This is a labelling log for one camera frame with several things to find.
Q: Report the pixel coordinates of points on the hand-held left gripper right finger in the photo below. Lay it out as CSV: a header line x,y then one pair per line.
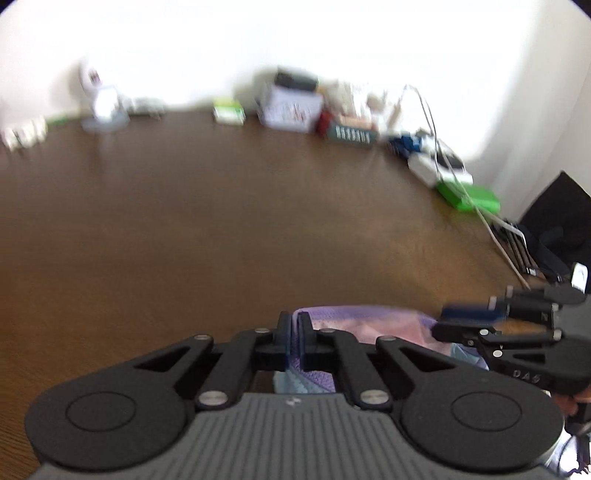
x,y
308,337

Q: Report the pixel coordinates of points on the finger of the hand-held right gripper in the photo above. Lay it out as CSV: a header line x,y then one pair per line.
x,y
461,333
471,311

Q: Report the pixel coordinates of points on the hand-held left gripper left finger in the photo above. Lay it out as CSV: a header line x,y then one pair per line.
x,y
282,337

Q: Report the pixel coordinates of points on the pink purple cloth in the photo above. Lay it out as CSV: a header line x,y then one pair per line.
x,y
369,323

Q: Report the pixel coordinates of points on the black grey metal stand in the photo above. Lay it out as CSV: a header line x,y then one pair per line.
x,y
517,249

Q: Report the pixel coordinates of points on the bright green box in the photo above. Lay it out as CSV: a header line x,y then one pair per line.
x,y
471,196

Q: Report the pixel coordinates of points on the black chair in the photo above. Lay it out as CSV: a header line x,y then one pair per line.
x,y
558,217

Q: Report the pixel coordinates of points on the white power bank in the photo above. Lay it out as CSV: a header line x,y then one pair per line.
x,y
427,168

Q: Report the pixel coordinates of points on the black plug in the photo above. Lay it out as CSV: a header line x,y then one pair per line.
x,y
452,161

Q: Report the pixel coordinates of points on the blue small object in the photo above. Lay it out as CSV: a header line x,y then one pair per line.
x,y
406,144

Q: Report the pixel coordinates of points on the dark green box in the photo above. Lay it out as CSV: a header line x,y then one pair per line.
x,y
353,134

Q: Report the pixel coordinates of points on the white charger adapter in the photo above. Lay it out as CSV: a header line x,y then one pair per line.
x,y
391,116

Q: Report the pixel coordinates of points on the pink snack packet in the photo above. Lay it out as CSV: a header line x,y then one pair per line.
x,y
355,121

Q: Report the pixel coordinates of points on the white tin box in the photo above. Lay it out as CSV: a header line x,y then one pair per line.
x,y
291,110

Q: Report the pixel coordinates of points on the green white box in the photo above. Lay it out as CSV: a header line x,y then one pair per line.
x,y
228,113

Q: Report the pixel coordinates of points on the crumpled white tissue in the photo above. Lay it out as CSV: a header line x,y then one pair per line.
x,y
351,99

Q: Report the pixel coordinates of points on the black charger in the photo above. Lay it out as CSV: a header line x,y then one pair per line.
x,y
295,81

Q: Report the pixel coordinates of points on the white robot figurine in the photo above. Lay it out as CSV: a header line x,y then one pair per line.
x,y
104,104

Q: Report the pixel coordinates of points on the green small strip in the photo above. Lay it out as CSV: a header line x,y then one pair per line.
x,y
62,120

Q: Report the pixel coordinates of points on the white clip block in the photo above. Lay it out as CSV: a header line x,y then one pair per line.
x,y
23,134

